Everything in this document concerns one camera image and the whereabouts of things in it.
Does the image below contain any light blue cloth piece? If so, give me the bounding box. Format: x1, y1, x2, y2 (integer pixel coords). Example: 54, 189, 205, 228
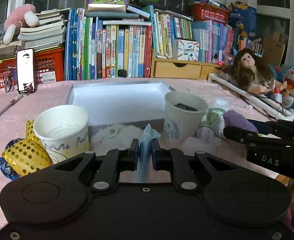
137, 124, 161, 183

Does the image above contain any lilac fuzzy cloth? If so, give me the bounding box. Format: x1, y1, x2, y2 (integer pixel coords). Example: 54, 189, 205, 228
223, 110, 258, 133

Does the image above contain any green checked baby cloth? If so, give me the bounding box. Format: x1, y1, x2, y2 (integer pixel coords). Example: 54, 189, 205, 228
198, 107, 227, 138

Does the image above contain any gold sequin fabric bow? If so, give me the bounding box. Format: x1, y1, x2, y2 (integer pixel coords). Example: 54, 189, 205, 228
1, 120, 52, 176

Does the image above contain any blue sparkly scrunchie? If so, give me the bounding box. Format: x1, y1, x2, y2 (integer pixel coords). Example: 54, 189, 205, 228
0, 138, 21, 180

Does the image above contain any paper cup with drawing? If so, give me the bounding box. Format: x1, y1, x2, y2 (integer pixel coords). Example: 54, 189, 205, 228
163, 91, 208, 148

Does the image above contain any white shallow box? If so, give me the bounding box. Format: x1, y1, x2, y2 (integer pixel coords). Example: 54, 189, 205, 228
66, 80, 174, 126

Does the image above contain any scribbled white paper cup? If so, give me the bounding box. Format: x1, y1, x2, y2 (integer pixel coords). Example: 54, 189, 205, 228
33, 105, 89, 164

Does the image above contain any brown haired doll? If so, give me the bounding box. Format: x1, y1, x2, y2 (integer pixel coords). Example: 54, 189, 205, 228
221, 48, 287, 96

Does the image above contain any wooden drawer organizer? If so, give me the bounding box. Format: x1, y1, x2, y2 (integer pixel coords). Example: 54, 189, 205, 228
150, 50, 222, 80

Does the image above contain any white patterned box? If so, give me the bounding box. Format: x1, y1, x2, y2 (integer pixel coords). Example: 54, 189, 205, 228
172, 39, 200, 61

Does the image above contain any row of upright books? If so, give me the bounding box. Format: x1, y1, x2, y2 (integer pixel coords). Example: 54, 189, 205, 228
63, 5, 175, 80

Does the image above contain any red plastic crate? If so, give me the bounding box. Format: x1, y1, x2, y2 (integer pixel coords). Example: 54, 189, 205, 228
0, 47, 64, 89

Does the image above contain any right row of books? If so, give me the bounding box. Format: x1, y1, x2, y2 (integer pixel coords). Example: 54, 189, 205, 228
169, 17, 264, 63

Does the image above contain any miniature bicycle model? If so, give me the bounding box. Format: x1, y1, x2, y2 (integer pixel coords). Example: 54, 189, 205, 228
4, 66, 18, 93

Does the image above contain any smartphone on stand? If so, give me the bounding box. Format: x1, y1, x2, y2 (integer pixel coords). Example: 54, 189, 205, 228
17, 48, 35, 94

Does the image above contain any stack of grey books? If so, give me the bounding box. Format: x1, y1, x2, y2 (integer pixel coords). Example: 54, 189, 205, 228
18, 8, 70, 52

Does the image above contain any red basket on books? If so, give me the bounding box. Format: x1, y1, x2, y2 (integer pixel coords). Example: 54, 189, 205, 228
188, 3, 228, 24

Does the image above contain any pink plush toy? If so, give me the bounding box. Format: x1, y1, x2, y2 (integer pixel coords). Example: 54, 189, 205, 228
3, 4, 39, 45

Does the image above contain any phone lanyard strap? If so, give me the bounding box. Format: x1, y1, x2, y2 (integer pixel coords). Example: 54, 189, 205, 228
0, 93, 25, 136

